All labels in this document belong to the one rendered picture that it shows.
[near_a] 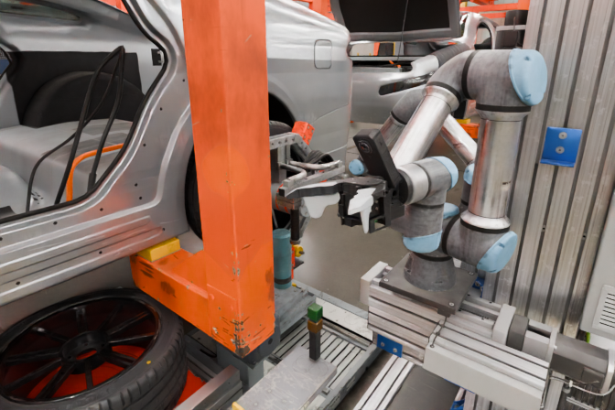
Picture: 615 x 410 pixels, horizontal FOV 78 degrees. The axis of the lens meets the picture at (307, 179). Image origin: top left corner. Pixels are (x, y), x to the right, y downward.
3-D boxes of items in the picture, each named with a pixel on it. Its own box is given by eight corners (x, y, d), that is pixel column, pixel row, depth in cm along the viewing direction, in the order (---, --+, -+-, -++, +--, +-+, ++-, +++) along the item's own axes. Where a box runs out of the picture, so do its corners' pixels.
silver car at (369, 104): (428, 94, 845) (436, 17, 797) (522, 99, 737) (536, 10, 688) (282, 122, 473) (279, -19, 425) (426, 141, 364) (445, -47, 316)
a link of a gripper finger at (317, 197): (288, 223, 65) (342, 219, 65) (285, 189, 63) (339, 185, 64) (289, 218, 68) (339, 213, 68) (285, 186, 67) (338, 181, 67)
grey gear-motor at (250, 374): (224, 333, 196) (220, 275, 186) (285, 372, 172) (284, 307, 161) (195, 354, 183) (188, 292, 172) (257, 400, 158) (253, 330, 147)
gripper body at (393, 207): (369, 235, 61) (415, 216, 68) (366, 183, 59) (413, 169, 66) (337, 225, 67) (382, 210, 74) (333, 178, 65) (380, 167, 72)
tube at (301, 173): (281, 169, 167) (280, 145, 164) (316, 177, 156) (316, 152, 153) (252, 178, 154) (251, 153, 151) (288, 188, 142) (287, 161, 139)
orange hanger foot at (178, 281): (167, 269, 174) (158, 199, 163) (246, 314, 143) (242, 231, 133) (132, 285, 161) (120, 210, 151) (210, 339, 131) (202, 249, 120)
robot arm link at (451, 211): (426, 234, 119) (431, 194, 114) (467, 251, 109) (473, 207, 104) (403, 245, 111) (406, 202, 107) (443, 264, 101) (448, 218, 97)
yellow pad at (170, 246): (163, 240, 166) (161, 230, 165) (181, 249, 158) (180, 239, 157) (133, 252, 156) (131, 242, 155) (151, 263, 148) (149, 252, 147)
